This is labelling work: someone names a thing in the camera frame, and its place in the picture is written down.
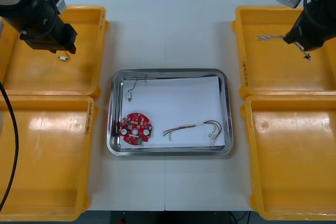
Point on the steel tray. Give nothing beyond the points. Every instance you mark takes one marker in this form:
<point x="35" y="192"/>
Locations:
<point x="229" y="108"/>

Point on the round red circuit board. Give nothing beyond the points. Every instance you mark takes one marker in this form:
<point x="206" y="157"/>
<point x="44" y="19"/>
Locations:
<point x="128" y="137"/>

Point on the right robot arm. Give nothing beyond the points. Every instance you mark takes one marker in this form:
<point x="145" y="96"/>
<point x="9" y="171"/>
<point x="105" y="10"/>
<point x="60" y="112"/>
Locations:
<point x="325" y="1"/>

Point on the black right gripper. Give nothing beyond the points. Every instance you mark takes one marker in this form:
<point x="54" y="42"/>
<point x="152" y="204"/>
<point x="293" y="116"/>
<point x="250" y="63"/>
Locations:
<point x="309" y="32"/>

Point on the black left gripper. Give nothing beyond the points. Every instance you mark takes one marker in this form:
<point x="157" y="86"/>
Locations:
<point x="44" y="40"/>

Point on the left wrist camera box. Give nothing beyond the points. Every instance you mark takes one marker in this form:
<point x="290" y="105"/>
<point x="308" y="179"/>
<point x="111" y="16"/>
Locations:
<point x="61" y="5"/>

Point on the white paper sheet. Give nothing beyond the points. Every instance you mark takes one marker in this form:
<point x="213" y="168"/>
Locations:
<point x="178" y="103"/>

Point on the yellow-orange plastic bin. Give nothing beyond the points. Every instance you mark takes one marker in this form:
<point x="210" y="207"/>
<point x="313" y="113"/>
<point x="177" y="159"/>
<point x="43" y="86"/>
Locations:
<point x="47" y="155"/>
<point x="39" y="74"/>
<point x="267" y="72"/>
<point x="288" y="161"/>

